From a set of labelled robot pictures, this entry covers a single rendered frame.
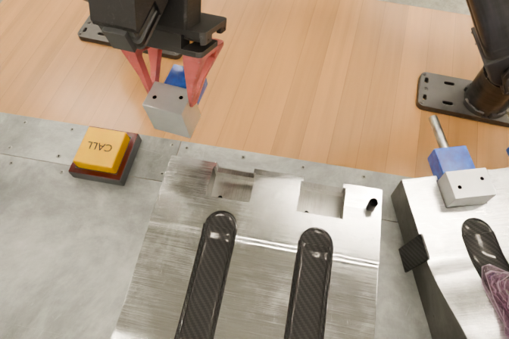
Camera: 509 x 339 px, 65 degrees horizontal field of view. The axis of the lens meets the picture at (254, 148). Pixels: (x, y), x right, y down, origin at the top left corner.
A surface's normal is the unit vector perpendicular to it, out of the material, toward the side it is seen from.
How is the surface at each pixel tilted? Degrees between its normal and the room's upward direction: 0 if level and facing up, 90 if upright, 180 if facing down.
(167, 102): 2
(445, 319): 90
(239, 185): 0
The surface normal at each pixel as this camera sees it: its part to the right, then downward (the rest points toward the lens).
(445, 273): -0.07, -0.74
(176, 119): -0.31, 0.84
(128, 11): -0.30, 0.50
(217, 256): -0.13, -0.47
